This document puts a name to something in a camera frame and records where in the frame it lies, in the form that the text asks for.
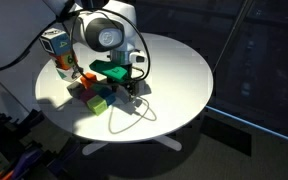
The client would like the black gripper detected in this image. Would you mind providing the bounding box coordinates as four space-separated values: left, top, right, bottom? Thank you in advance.
107 65 139 102

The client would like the blue block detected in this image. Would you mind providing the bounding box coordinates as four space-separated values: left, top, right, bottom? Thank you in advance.
105 93 116 106

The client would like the white table base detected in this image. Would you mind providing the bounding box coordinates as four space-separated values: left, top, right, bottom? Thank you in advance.
82 135 182 155

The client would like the magenta block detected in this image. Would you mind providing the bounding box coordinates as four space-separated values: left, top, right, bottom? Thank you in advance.
80 89 97 103

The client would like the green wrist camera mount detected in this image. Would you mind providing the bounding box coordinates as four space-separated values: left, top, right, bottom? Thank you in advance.
89 60 127 82

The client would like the orange block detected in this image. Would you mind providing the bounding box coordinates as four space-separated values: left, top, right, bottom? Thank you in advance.
80 72 97 89

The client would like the light green block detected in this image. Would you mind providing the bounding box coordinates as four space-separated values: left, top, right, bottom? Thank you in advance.
87 95 108 116

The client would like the gray block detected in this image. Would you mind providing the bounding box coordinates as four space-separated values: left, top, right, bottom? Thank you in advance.
67 81 85 99

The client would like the white bottom picture cube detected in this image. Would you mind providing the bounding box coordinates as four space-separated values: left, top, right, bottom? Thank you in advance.
57 66 81 82

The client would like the top number cube with 4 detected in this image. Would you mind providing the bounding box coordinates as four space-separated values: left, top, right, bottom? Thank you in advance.
39 28 71 55

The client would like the dark clutter with purple tool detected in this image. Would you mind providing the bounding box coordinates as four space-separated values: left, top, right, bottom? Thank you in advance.
0 109 79 180

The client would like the white round table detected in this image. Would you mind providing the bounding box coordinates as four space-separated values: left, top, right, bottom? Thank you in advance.
35 33 213 142

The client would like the orange number cube with 6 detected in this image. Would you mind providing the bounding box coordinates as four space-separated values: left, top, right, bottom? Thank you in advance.
51 52 75 70

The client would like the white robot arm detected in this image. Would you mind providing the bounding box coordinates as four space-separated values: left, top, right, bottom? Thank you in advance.
42 0 151 97

